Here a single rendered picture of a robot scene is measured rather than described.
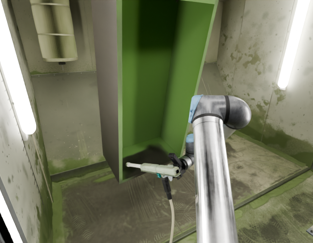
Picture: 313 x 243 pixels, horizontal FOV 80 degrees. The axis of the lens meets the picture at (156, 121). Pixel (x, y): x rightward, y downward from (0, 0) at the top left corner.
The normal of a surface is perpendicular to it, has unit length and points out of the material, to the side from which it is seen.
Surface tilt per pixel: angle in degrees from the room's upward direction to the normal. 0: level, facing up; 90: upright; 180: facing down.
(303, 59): 90
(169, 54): 102
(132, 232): 0
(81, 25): 90
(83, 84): 57
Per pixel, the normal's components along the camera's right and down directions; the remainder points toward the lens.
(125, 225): -0.01, -0.92
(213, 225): -0.33, -0.53
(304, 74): -0.89, 0.18
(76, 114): 0.38, -0.22
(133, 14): 0.54, 0.50
